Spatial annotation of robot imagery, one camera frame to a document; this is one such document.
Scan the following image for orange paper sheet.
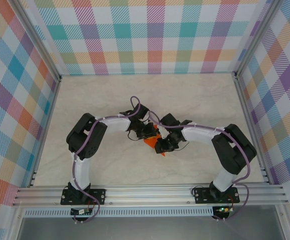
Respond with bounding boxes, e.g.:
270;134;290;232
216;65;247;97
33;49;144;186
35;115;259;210
143;124;167;157

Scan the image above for small black circuit board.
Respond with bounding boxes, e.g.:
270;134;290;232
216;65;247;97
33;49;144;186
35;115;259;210
71;208;93;216

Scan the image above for thin black right gripper wire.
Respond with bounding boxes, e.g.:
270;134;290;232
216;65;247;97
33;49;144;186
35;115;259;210
176;140;189;152

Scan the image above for thin black gripper wire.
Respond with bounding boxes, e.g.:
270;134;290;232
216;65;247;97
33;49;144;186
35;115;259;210
176;140;189;152
126;129;138;142

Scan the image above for thin black left gripper wire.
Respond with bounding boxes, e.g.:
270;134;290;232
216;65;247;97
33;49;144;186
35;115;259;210
126;129;138;142

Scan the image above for aluminium cross rail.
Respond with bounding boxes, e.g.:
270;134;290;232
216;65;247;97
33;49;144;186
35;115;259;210
12;184;289;207

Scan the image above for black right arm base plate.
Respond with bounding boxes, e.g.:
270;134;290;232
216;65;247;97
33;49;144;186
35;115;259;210
193;187;240;205

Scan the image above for slotted grey cable duct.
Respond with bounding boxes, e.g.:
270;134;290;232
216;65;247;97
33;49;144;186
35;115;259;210
24;208;214;218

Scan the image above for aluminium table side rail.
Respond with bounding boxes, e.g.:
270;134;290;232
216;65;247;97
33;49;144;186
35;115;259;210
233;73;270;185
29;76;63;188

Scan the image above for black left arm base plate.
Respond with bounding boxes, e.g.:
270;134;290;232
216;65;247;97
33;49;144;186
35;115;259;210
61;187;107;206

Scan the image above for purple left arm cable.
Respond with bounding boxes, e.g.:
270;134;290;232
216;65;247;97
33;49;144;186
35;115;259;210
71;95;150;224

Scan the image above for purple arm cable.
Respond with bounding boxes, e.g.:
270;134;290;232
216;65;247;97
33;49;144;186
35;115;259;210
71;95;150;224
148;110;252;222

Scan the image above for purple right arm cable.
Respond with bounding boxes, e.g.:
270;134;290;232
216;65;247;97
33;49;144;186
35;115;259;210
148;110;252;222

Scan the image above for aluminium frame post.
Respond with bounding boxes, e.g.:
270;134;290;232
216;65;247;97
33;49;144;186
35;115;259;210
233;0;284;78
11;0;63;82

